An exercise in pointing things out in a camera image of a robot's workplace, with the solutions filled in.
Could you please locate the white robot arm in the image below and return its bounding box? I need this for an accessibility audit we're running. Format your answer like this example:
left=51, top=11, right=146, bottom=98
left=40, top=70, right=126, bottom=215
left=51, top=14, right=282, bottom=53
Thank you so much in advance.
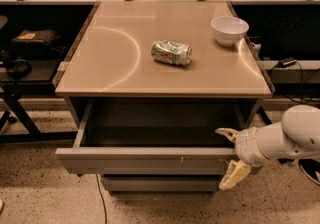
left=215, top=105, right=320, bottom=190

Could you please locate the black power adapter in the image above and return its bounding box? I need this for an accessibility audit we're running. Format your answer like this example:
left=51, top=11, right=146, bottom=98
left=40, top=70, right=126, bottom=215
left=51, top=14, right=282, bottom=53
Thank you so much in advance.
left=277, top=57, right=297, bottom=68

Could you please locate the white bowl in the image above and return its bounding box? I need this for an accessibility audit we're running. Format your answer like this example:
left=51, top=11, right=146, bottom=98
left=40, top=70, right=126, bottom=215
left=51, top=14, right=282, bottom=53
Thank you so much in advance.
left=211, top=16, right=249, bottom=46

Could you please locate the grey bottom drawer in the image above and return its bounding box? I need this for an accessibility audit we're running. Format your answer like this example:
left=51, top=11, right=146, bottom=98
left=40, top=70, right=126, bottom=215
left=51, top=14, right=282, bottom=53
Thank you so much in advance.
left=101, top=175, right=220, bottom=193

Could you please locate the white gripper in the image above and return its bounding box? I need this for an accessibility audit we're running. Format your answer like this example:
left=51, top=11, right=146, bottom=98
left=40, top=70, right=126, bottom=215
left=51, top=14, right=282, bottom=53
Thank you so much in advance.
left=215, top=127, right=268, bottom=190

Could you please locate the grey drawer cabinet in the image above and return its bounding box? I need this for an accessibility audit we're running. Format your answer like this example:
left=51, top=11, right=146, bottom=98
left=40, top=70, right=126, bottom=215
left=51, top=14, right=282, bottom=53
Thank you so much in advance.
left=56, top=1, right=272, bottom=192

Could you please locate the black floor cable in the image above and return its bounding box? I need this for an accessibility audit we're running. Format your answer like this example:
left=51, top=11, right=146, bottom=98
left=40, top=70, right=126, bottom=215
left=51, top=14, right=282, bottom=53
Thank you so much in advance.
left=95, top=174, right=109, bottom=224

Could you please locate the black white sneaker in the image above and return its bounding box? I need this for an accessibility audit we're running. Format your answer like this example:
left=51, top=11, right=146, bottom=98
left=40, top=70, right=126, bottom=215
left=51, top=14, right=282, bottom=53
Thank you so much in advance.
left=298, top=159, right=320, bottom=186

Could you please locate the crushed green soda can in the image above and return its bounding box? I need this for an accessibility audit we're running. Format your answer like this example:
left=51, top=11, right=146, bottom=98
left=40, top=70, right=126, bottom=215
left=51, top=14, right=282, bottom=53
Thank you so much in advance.
left=151, top=40, right=192, bottom=66

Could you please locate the grey top drawer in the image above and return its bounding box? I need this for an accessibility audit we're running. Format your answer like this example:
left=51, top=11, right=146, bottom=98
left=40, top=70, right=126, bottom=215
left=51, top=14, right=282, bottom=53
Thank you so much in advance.
left=56, top=98, right=257, bottom=176

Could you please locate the black table leg bar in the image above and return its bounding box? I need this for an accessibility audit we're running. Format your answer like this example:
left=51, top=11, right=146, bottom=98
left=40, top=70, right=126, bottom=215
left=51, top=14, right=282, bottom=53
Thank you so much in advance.
left=257, top=106, right=272, bottom=125

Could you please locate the grey drawer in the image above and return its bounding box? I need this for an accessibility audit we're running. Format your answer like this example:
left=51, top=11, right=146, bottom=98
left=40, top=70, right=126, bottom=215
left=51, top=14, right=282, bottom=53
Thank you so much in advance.
left=56, top=98, right=257, bottom=176
left=101, top=175, right=220, bottom=193

